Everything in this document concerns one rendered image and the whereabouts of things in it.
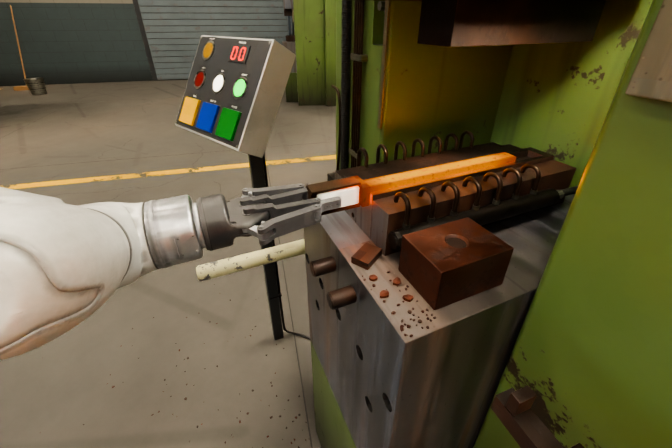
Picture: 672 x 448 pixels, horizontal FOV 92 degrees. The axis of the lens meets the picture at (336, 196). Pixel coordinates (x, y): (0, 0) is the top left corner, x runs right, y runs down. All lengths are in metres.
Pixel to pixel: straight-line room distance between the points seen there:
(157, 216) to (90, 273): 0.16
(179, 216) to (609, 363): 0.53
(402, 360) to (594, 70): 0.64
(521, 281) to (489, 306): 0.08
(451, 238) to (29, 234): 0.43
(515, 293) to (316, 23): 5.05
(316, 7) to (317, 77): 0.95
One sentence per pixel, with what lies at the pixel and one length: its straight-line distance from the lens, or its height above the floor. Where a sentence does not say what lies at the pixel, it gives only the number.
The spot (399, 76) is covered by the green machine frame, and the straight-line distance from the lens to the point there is 0.73.
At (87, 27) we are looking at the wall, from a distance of 9.02.
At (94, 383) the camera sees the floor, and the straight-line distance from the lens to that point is 1.73.
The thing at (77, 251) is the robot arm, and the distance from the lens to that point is 0.30.
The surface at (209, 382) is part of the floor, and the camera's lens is 1.54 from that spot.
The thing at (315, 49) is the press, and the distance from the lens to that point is 5.36.
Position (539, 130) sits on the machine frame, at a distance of 0.88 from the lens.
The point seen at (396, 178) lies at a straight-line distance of 0.56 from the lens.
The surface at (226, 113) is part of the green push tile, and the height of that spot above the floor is 1.03.
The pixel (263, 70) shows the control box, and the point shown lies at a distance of 0.85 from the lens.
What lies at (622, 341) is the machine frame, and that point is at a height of 0.94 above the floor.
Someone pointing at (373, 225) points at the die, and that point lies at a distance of 0.53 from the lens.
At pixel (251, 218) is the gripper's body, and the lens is 0.45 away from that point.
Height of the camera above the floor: 1.24
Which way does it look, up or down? 29 degrees down
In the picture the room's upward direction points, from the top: straight up
